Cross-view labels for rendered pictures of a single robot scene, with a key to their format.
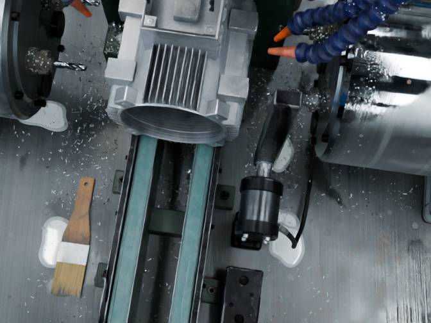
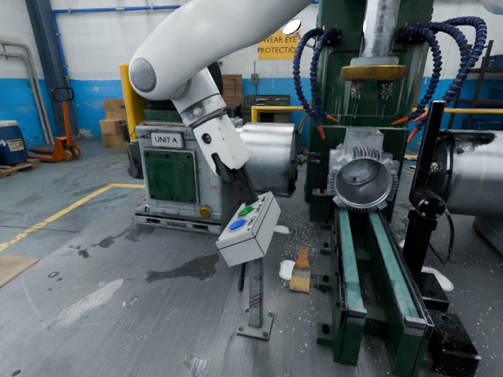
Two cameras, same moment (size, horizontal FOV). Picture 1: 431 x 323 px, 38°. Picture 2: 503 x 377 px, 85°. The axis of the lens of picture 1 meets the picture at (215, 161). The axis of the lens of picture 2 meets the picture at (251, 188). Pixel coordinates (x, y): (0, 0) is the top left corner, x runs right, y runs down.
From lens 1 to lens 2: 0.81 m
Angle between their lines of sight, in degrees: 54
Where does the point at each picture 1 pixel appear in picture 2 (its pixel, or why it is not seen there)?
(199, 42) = (374, 140)
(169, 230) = (361, 257)
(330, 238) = (465, 280)
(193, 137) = (368, 205)
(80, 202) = (302, 254)
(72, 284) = (303, 286)
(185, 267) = (385, 249)
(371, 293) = not seen: outside the picture
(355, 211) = (473, 270)
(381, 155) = (485, 173)
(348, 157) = (466, 179)
